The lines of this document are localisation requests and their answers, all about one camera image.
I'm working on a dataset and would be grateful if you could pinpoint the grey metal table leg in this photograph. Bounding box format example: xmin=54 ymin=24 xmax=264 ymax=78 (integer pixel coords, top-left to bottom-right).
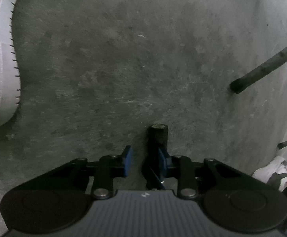
xmin=230 ymin=47 xmax=287 ymax=94

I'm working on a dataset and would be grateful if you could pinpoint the black cylindrical object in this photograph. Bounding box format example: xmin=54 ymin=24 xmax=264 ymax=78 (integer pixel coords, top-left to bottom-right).
xmin=141 ymin=123 xmax=168 ymax=190

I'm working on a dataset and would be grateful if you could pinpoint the white shoe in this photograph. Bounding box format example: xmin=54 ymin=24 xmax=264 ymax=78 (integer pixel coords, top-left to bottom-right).
xmin=252 ymin=156 xmax=287 ymax=192

